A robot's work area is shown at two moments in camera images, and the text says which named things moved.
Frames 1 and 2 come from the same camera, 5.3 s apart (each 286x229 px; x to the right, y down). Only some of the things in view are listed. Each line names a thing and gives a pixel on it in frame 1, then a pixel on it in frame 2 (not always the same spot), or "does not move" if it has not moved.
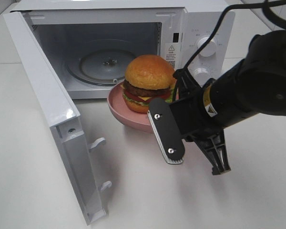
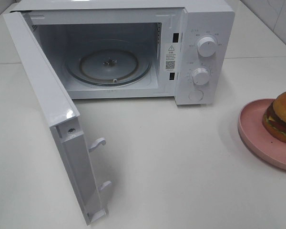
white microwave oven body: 92,42 does not move
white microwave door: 63,116 does not move
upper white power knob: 209,48 does not move
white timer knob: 202,75 does not move
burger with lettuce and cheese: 147,78 → 279,119
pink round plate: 139,121 → 253,134
